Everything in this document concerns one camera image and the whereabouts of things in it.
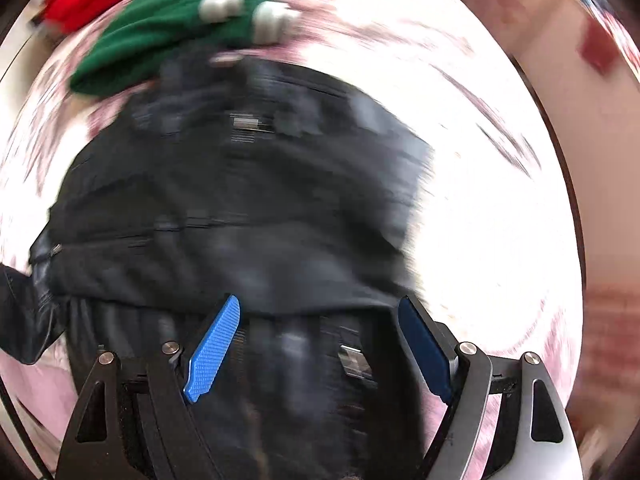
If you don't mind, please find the white floral bed sheet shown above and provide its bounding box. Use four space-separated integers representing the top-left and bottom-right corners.
0 0 583 480

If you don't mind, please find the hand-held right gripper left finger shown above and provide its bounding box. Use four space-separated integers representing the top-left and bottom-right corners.
55 294 241 480

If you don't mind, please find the black backpack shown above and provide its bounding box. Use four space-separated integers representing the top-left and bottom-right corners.
0 55 435 480

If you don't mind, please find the red wall decoration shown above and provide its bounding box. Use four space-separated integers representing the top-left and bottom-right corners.
577 12 621 73

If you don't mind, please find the green garment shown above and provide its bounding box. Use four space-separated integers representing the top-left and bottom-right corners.
69 0 301 98

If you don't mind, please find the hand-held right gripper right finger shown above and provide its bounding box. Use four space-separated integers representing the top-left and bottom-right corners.
397 295 584 480

